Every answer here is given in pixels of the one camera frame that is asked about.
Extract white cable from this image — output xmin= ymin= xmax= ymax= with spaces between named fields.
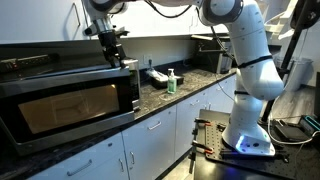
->
xmin=265 ymin=99 xmax=320 ymax=147

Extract white trash bin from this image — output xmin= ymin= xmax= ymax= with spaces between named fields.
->
xmin=283 ymin=56 xmax=314 ymax=93

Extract black countertop appliance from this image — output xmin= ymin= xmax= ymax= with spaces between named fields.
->
xmin=190 ymin=34 xmax=236 ymax=75

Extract white upper cabinet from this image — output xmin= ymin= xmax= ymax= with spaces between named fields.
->
xmin=0 ymin=0 xmax=231 ymax=46

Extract black tray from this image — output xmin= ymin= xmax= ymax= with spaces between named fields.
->
xmin=149 ymin=74 xmax=185 ymax=90

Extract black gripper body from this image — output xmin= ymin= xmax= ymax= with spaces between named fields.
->
xmin=98 ymin=30 xmax=119 ymax=56

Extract green soap pump bottle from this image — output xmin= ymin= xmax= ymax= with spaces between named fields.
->
xmin=166 ymin=68 xmax=178 ymax=95

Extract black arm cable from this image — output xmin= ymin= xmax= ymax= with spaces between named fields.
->
xmin=143 ymin=0 xmax=198 ymax=19

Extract black flat box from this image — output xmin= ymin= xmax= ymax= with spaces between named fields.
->
xmin=273 ymin=123 xmax=311 ymax=143

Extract black power strip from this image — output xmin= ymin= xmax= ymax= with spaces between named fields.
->
xmin=0 ymin=53 xmax=53 ymax=73

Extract black stainless microwave body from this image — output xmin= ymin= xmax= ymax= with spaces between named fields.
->
xmin=0 ymin=41 xmax=142 ymax=158

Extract white lower cabinets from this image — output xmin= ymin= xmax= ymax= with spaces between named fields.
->
xmin=28 ymin=74 xmax=238 ymax=180

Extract black camera tripod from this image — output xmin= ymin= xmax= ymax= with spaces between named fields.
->
xmin=260 ymin=0 xmax=320 ymax=124

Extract white wall outlet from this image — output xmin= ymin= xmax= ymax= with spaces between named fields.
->
xmin=143 ymin=53 xmax=154 ymax=66

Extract black microwave door with window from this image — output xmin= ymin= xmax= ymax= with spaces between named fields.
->
xmin=0 ymin=66 xmax=136 ymax=157

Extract teal edged black box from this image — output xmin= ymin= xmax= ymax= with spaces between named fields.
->
xmin=299 ymin=114 xmax=320 ymax=136

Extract white folded rack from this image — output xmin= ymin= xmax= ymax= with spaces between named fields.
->
xmin=263 ymin=0 xmax=301 ymax=43

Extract silver upper cabinet handle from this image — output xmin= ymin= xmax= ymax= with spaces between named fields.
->
xmin=72 ymin=2 xmax=82 ymax=28

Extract black perforated robot table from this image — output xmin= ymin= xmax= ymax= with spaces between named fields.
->
xmin=191 ymin=108 xmax=320 ymax=180

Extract orange black bar clamp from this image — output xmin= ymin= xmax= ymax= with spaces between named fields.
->
xmin=191 ymin=139 xmax=215 ymax=155
xmin=194 ymin=117 xmax=214 ymax=128

